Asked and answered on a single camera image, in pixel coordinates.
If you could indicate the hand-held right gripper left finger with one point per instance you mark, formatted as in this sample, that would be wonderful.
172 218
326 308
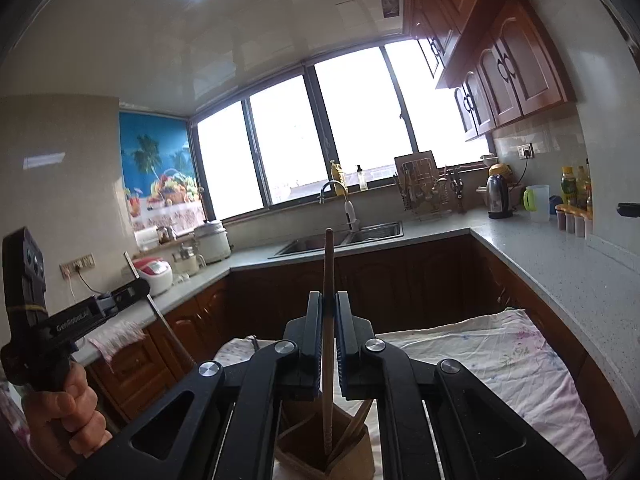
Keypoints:
317 340

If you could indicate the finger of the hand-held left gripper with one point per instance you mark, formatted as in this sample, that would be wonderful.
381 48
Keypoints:
127 292

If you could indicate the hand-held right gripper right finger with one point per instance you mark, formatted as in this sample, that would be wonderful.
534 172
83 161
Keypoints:
341 345

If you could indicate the metal chopstick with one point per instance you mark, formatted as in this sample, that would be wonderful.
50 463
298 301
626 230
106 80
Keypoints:
170 331

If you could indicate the wooden utensil holder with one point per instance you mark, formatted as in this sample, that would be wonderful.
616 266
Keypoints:
300 455

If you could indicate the person's left hand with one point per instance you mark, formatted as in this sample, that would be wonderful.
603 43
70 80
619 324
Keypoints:
70 420

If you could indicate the white pink rice cooker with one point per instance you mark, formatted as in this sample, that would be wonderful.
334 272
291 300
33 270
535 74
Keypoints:
156 275

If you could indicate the fringed counter towel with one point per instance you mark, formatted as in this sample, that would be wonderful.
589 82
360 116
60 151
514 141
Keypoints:
117 342

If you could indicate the small white appliance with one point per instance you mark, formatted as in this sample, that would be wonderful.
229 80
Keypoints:
187 262

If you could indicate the wooden lower cabinets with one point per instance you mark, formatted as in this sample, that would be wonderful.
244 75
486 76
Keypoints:
400 280

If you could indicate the wooden cabinets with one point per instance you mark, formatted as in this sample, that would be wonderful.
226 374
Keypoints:
400 280
500 60

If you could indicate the large white cooker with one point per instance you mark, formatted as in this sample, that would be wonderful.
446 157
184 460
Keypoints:
212 242

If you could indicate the stainless steel sink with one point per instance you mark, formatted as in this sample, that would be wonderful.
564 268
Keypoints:
350 237

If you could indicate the palm tree fruit poster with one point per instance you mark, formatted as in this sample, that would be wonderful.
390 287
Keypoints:
155 170

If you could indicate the white floral tablecloth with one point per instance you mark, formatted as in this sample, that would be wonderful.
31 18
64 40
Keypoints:
475 360

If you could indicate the chrome kitchen faucet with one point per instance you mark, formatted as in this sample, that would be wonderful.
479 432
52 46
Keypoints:
330 187

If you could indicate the clear soap dispenser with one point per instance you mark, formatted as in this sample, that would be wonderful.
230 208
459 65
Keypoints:
361 179

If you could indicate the yellow soap bottle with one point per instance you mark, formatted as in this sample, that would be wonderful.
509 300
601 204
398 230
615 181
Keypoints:
336 172

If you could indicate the kitchen utensil rack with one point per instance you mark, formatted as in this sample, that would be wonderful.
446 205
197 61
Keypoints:
422 195

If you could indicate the kitchen scissors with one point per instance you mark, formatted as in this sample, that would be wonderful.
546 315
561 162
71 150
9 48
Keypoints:
456 185

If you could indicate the wooden cutting board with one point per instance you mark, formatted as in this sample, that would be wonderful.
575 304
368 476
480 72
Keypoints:
415 160

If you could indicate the grey kitchen countertop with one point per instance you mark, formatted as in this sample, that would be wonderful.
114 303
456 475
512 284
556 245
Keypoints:
540 260

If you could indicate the kitchen window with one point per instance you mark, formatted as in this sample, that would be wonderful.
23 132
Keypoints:
350 125

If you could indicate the stainless steel electric kettle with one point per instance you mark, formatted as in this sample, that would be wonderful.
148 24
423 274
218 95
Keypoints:
499 195

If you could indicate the spice jar set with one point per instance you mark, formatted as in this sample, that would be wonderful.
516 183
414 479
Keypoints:
575 222

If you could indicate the yellow oil bottle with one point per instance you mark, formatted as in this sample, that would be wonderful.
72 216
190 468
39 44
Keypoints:
568 187

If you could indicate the black wok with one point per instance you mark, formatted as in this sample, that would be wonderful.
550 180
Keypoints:
630 210

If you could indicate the wooden upper cabinets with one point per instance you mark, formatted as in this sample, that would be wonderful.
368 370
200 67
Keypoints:
500 60

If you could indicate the wall power outlet strip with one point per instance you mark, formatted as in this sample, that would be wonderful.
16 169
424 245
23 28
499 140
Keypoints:
77 264

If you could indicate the wall power outlet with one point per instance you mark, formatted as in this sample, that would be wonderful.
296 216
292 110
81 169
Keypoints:
525 150

